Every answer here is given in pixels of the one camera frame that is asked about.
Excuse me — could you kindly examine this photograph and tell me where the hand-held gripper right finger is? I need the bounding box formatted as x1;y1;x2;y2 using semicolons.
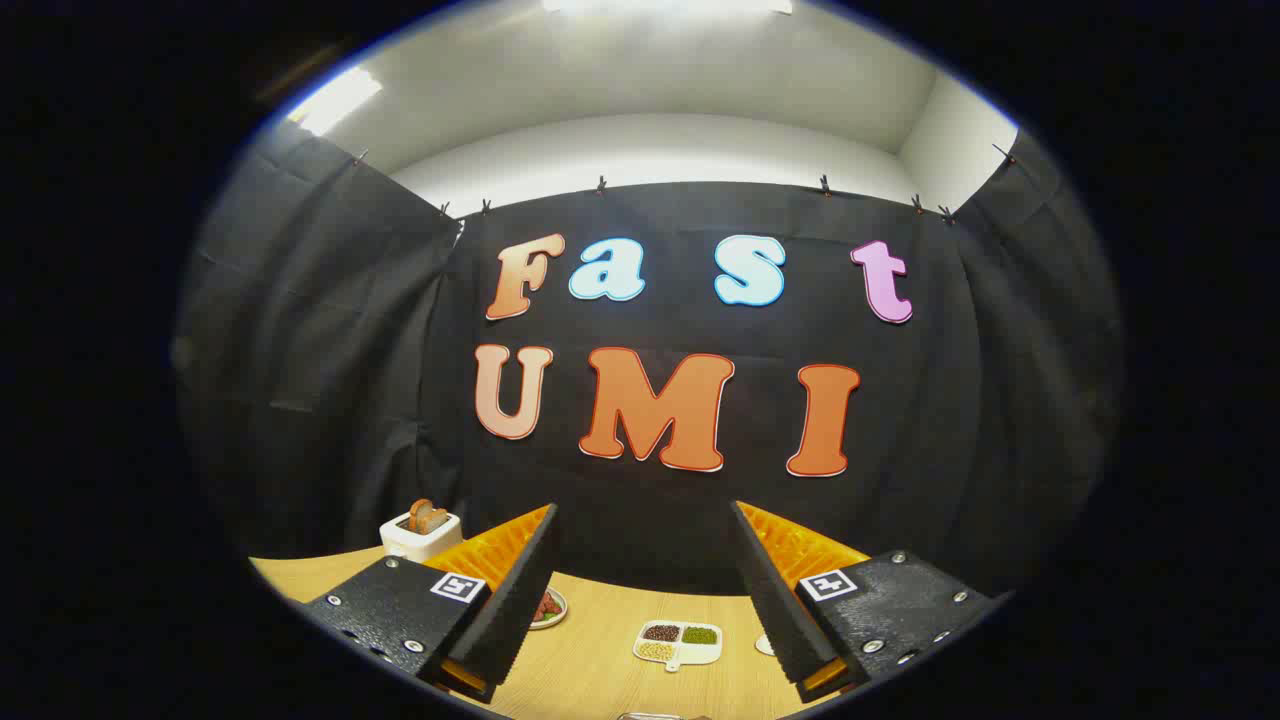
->
730;500;1011;704

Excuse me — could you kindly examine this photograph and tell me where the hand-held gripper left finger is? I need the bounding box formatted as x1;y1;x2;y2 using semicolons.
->
300;503;561;705

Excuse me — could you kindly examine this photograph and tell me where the white divided dish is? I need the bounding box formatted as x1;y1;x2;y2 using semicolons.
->
633;620;724;673

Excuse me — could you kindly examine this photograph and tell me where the white toaster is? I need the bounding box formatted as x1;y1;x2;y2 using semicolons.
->
380;510;463;563

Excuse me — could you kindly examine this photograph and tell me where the black backdrop cloth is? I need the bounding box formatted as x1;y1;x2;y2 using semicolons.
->
172;120;1126;601

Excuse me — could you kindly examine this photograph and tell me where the long ceiling light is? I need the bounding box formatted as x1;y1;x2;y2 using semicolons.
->
288;67;384;137

